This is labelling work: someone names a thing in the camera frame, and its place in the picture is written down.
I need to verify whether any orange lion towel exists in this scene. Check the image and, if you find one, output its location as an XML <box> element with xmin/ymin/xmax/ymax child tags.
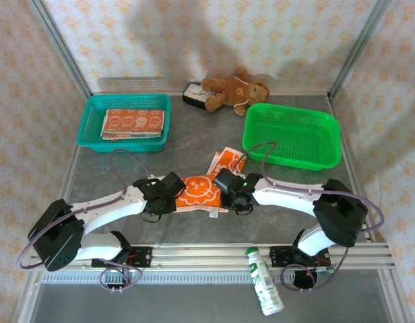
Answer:
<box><xmin>173</xmin><ymin>146</ymin><xmax>248</xmax><ymax>219</ymax></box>

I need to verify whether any grey lettered towel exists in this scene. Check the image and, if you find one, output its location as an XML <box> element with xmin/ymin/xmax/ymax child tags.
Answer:
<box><xmin>100</xmin><ymin>129</ymin><xmax>164</xmax><ymax>139</ymax></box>

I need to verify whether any orange cartoon grid towel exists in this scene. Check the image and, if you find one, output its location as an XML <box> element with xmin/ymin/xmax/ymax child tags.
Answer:
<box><xmin>101</xmin><ymin>108</ymin><xmax>166</xmax><ymax>134</ymax></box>

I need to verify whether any green plastic basket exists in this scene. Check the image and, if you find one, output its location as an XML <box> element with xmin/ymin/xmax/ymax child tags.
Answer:
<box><xmin>241</xmin><ymin>102</ymin><xmax>342</xmax><ymax>172</ymax></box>

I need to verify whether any white green plastic bottle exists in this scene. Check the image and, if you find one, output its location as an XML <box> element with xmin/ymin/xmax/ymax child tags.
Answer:
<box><xmin>246</xmin><ymin>246</ymin><xmax>285</xmax><ymax>316</ymax></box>

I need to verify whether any teal plastic basket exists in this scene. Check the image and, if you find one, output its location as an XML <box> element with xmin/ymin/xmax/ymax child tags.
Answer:
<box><xmin>75</xmin><ymin>93</ymin><xmax>172</xmax><ymax>154</ymax></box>

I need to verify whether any brown teddy bear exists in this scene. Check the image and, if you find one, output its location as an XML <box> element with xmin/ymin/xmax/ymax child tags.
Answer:
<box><xmin>201</xmin><ymin>67</ymin><xmax>271</xmax><ymax>117</ymax></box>

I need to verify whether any black alarm clock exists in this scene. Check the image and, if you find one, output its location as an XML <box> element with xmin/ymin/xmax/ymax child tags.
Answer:
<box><xmin>182</xmin><ymin>81</ymin><xmax>208</xmax><ymax>111</ymax></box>

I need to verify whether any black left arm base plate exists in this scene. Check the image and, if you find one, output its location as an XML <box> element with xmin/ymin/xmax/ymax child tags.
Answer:
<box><xmin>91</xmin><ymin>246</ymin><xmax>153</xmax><ymax>269</ymax></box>

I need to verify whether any wide aluminium mounting rail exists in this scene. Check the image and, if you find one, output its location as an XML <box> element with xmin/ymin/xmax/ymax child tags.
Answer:
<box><xmin>28</xmin><ymin>242</ymin><xmax>396</xmax><ymax>272</ymax></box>

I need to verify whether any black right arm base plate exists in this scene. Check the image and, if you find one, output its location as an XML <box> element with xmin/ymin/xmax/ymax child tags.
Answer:
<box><xmin>269</xmin><ymin>245</ymin><xmax>330</xmax><ymax>269</ymax></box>

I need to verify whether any slotted grey cable duct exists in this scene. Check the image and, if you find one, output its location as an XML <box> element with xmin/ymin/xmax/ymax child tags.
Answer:
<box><xmin>42</xmin><ymin>271</ymin><xmax>333</xmax><ymax>285</ymax></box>

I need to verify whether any aluminium side rail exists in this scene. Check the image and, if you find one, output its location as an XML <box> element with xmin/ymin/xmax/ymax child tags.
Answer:
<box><xmin>327</xmin><ymin>95</ymin><xmax>379</xmax><ymax>244</ymax></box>
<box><xmin>45</xmin><ymin>94</ymin><xmax>94</xmax><ymax>244</ymax></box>

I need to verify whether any aluminium frame leg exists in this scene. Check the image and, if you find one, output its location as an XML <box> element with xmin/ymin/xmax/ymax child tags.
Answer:
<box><xmin>15</xmin><ymin>268</ymin><xmax>46</xmax><ymax>323</ymax></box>
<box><xmin>377</xmin><ymin>268</ymin><xmax>414</xmax><ymax>323</ymax></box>

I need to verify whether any aluminium frame post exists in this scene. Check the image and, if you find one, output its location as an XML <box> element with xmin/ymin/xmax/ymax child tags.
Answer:
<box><xmin>28</xmin><ymin>0</ymin><xmax>93</xmax><ymax>97</ymax></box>
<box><xmin>328</xmin><ymin>0</ymin><xmax>393</xmax><ymax>98</ymax></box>

